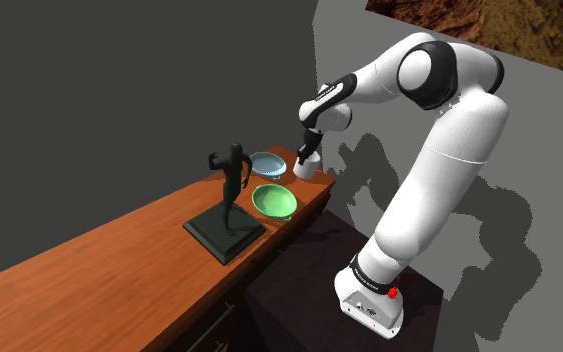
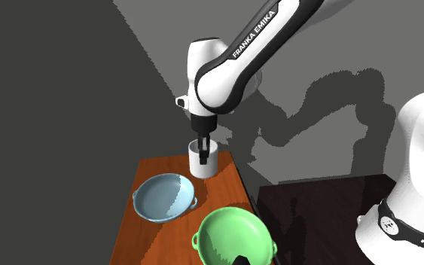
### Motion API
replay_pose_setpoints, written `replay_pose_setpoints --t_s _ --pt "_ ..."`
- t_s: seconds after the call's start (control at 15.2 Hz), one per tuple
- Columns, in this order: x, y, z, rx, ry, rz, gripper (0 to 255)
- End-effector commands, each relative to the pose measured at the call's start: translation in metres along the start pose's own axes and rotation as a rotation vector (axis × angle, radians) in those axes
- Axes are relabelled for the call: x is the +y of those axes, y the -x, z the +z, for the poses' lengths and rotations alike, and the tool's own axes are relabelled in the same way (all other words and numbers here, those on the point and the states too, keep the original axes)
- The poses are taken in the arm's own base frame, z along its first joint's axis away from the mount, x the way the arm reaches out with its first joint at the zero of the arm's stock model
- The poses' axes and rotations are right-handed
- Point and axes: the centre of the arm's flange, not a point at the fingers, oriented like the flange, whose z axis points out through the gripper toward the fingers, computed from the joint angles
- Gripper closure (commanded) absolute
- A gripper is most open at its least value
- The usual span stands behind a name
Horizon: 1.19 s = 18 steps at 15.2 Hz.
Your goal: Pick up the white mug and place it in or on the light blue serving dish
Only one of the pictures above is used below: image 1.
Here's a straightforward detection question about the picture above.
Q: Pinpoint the white cup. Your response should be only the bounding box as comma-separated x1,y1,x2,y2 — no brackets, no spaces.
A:
292,150,321,181

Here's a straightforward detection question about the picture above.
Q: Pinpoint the light blue bowl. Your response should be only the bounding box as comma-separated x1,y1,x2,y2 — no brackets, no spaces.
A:
249,150,288,181

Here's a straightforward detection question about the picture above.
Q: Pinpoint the green bowl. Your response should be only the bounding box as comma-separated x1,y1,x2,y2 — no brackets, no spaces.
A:
251,183,298,223

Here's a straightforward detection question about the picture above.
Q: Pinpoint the black human figure statue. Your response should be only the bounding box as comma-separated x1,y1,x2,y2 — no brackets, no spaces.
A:
182,142,268,267

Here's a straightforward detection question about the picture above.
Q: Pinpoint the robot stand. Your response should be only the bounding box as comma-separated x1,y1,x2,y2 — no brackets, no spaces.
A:
243,209,445,352

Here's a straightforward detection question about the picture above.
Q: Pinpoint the brown wooden sideboard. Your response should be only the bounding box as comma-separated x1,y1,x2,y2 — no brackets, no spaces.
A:
0,144,337,352

